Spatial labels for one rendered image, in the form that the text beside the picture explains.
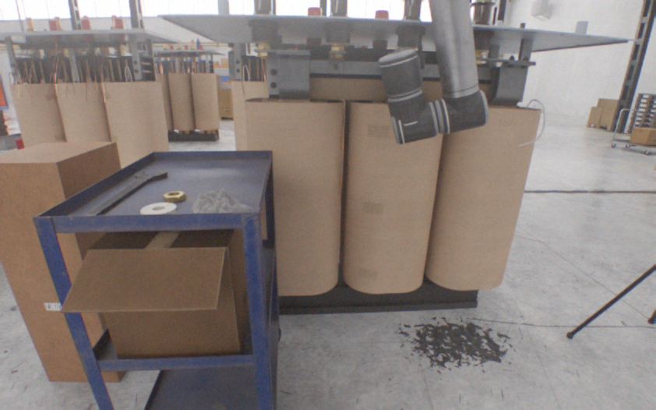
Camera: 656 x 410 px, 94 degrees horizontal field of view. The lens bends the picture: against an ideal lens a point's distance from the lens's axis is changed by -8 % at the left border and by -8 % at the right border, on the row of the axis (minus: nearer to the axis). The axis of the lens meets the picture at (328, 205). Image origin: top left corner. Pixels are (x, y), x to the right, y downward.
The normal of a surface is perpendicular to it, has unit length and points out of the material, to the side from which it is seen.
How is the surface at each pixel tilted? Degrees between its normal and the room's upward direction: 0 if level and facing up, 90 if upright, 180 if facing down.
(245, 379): 0
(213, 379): 0
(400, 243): 90
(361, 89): 90
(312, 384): 0
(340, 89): 90
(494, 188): 90
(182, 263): 26
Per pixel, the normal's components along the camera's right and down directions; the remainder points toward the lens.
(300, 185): 0.07, 0.35
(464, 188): -0.45, 0.30
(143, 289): 0.07, -0.69
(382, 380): 0.02, -0.94
